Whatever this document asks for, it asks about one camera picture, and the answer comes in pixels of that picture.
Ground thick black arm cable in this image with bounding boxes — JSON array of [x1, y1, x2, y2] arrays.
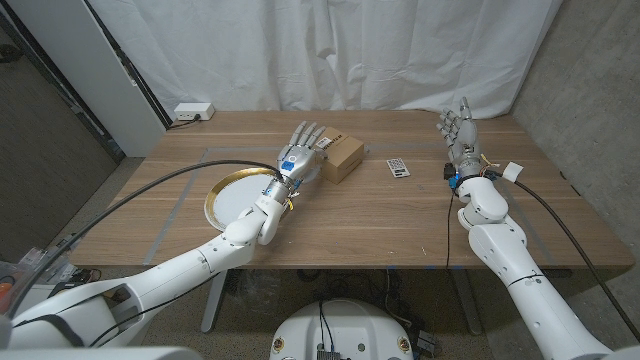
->
[[502, 161, 640, 341], [7, 159, 286, 321]]

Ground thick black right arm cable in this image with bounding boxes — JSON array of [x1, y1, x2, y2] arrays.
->
[[502, 161, 640, 341]]

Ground white gold-rimmed paper plate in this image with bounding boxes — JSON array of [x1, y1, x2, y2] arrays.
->
[[203, 167, 293, 232]]

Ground black power strip cable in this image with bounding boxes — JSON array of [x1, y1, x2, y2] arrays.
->
[[167, 115, 201, 130]]

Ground black stand pole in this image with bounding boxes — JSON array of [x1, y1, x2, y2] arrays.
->
[[82, 0, 175, 130]]

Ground white power strip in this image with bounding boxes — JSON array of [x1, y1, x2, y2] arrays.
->
[[173, 102, 217, 122]]

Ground brown cardboard packing box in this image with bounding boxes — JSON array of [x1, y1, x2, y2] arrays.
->
[[319, 126, 366, 186]]

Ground grey table leg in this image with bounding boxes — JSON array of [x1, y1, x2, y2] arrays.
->
[[452, 269, 484, 336], [200, 269, 229, 334]]

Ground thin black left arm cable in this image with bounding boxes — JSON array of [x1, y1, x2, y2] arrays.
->
[[87, 272, 221, 349]]

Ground white curtain backdrop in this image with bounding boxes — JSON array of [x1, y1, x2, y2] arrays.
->
[[87, 0, 564, 120]]

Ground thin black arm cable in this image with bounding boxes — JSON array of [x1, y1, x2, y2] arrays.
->
[[87, 272, 221, 349], [444, 192, 455, 271]]

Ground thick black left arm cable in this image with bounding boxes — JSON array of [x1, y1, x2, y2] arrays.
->
[[7, 159, 286, 321]]

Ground grey power adapter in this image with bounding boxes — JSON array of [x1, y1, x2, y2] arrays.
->
[[416, 328, 441, 357]]

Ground white mini calculator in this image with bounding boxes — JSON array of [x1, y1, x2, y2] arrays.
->
[[386, 157, 412, 179]]

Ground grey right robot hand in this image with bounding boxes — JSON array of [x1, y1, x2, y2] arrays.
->
[[435, 96, 485, 177]]

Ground white board panel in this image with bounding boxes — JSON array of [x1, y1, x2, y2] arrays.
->
[[7, 0, 167, 158]]

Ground clear bags of parts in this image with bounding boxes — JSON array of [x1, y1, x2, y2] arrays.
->
[[17, 229, 84, 286]]

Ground clear bin with orange item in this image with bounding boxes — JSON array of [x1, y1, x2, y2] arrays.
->
[[0, 259, 36, 319]]

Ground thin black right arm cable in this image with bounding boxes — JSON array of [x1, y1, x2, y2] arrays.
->
[[444, 192, 455, 271]]

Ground yellow black foot pedal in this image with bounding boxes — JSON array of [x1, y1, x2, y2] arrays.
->
[[47, 281, 89, 299]]

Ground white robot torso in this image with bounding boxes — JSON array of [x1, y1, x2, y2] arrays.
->
[[269, 298, 415, 360]]

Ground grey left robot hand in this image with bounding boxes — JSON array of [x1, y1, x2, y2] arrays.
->
[[262, 120, 329, 201]]

